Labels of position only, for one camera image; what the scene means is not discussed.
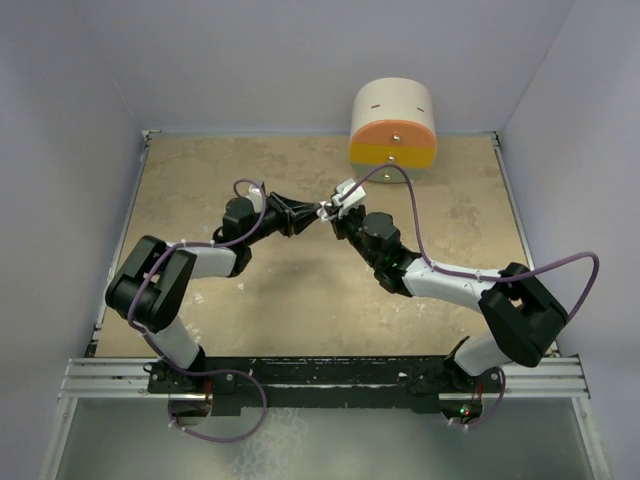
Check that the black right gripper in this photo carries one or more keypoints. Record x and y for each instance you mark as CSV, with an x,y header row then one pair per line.
x,y
339,222

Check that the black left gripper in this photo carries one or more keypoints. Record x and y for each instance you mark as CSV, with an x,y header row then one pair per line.
x,y
293,215

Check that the white round earbud case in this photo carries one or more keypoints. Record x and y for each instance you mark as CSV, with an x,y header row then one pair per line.
x,y
326,211

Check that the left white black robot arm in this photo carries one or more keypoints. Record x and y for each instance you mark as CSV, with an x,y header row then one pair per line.
x,y
149,288

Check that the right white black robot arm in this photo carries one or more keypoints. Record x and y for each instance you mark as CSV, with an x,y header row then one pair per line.
x,y
523,317

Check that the white round drawer cabinet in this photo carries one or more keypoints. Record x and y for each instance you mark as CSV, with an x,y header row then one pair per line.
x,y
392,123

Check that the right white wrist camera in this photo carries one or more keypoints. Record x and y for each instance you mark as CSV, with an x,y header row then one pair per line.
x,y
348,195

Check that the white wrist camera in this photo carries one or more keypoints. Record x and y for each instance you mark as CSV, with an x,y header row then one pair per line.
x,y
256,195
348,195

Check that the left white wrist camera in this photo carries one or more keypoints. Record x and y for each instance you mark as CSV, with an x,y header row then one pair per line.
x,y
256,195

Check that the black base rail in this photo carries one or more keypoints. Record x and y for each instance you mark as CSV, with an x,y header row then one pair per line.
x,y
224,386

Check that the aluminium frame rail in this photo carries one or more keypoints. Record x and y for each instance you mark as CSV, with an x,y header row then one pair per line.
x,y
555,376

